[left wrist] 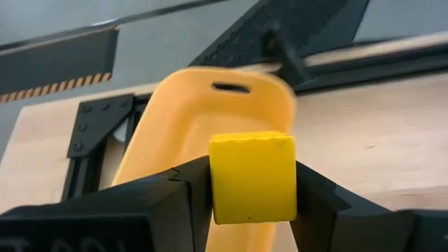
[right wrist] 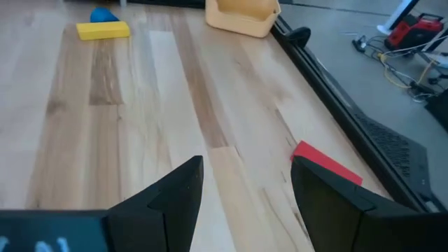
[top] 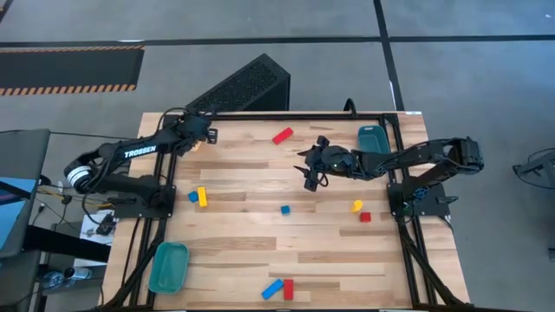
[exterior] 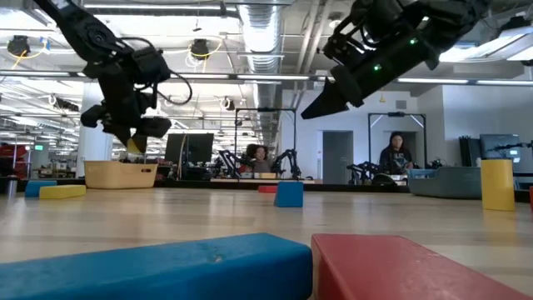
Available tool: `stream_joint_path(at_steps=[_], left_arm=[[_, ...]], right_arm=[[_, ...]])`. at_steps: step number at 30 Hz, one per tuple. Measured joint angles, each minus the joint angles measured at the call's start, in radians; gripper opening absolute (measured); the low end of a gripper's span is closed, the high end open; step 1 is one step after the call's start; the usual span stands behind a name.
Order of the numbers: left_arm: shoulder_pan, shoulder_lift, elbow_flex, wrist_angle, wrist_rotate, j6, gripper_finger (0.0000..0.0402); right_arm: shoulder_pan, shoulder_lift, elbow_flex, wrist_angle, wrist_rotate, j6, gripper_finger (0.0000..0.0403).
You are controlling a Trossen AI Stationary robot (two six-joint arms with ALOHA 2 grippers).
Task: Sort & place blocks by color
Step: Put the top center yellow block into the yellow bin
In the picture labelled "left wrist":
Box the yellow plastic bin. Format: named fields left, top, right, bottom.
left=111, top=66, right=298, bottom=252

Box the black aluminium table frame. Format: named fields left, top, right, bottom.
left=61, top=43, right=448, bottom=202

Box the black hazard-striped floor mat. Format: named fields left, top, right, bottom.
left=0, top=24, right=120, bottom=105

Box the black perforated computer case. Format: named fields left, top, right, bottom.
left=188, top=0, right=371, bottom=69

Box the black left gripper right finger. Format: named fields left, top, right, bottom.
left=289, top=160, right=448, bottom=252

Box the yellow cube block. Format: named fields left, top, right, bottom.
left=209, top=131, right=298, bottom=225

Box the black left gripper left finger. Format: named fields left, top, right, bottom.
left=0, top=155, right=214, bottom=252

